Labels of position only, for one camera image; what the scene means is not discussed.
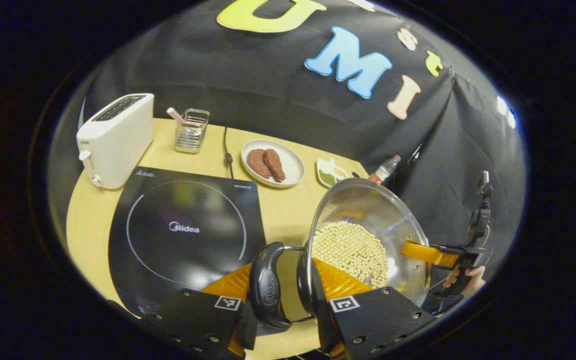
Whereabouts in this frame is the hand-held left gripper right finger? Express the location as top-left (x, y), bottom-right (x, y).
top-left (310, 257), bottom-right (436, 358)

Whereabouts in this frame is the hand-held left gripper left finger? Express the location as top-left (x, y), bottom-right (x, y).
top-left (140, 263), bottom-right (259, 358)

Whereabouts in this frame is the stainless steel pot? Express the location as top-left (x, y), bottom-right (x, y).
top-left (248, 178), bottom-right (431, 331)

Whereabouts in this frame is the black induction cooktop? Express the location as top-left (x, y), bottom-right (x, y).
top-left (108, 166), bottom-right (267, 317)

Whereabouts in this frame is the pile of soybeans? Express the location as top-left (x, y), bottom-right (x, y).
top-left (312, 221), bottom-right (390, 289)

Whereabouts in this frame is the clear plastic bottle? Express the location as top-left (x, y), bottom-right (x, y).
top-left (368, 154), bottom-right (402, 185)

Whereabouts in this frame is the white divided dish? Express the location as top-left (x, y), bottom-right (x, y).
top-left (316, 158), bottom-right (351, 189)

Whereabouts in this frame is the white round plate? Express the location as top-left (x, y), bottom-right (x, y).
top-left (241, 139), bottom-right (306, 188)

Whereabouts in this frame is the brown meat patty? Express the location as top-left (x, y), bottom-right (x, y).
top-left (264, 148), bottom-right (287, 182)
top-left (246, 149), bottom-right (272, 180)

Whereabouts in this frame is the white toaster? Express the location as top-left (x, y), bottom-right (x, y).
top-left (76, 93), bottom-right (155, 190)

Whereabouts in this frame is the black power cable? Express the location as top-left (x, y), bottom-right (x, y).
top-left (223, 126), bottom-right (235, 179)

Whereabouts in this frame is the small wire basket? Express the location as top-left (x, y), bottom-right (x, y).
top-left (174, 108), bottom-right (211, 154)

